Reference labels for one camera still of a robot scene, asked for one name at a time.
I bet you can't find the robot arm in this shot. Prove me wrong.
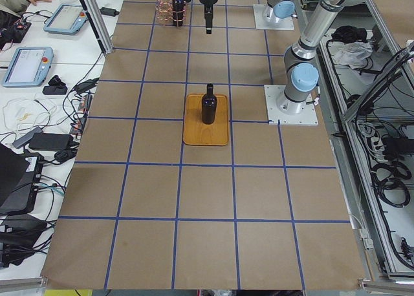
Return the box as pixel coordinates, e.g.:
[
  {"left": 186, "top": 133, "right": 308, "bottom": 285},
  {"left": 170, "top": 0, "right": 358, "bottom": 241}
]
[
  {"left": 263, "top": 0, "right": 296, "bottom": 23},
  {"left": 276, "top": 0, "right": 366, "bottom": 115}
]

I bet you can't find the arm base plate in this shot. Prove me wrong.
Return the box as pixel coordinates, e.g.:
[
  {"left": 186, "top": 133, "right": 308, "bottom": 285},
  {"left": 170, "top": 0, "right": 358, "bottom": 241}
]
[
  {"left": 253, "top": 4, "right": 294, "bottom": 30},
  {"left": 264, "top": 85, "right": 318, "bottom": 126}
]

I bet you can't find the dark wine bottle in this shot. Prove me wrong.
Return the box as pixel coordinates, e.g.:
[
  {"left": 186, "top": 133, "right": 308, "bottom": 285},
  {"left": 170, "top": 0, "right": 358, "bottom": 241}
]
[
  {"left": 172, "top": 0, "right": 186, "bottom": 27},
  {"left": 201, "top": 83, "right": 217, "bottom": 125}
]

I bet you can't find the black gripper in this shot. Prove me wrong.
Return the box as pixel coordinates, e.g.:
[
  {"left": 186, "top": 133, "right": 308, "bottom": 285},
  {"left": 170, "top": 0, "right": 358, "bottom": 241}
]
[{"left": 199, "top": 0, "right": 218, "bottom": 34}]

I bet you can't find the large black power brick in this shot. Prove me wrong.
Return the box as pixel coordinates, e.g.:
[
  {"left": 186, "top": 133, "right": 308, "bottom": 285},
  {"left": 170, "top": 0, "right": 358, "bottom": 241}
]
[{"left": 28, "top": 132, "right": 73, "bottom": 151}]

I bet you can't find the teach pendant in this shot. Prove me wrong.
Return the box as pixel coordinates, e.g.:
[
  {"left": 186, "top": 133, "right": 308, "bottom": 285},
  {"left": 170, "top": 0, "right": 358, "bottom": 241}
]
[
  {"left": 2, "top": 47, "right": 54, "bottom": 88},
  {"left": 43, "top": 4, "right": 87, "bottom": 35}
]

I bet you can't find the white crumpled cloth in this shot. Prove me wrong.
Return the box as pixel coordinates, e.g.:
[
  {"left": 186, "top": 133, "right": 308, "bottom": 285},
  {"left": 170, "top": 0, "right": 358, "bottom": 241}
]
[{"left": 332, "top": 42, "right": 373, "bottom": 69}]

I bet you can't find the wooden tray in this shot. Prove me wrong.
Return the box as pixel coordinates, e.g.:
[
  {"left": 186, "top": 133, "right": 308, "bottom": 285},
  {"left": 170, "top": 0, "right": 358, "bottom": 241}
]
[{"left": 183, "top": 93, "right": 230, "bottom": 146}]

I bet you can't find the aluminium frame post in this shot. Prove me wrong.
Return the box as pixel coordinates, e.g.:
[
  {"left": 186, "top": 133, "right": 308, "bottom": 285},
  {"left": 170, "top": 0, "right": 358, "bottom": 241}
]
[{"left": 79, "top": 0, "right": 113, "bottom": 55}]

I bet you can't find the copper wire bottle basket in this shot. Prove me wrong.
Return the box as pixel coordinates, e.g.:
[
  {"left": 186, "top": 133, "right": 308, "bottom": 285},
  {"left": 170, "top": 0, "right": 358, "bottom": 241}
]
[{"left": 155, "top": 0, "right": 186, "bottom": 26}]

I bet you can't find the black laptop computer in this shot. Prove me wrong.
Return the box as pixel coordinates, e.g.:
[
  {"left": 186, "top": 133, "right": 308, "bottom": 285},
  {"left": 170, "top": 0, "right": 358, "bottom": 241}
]
[{"left": 1, "top": 145, "right": 43, "bottom": 216}]

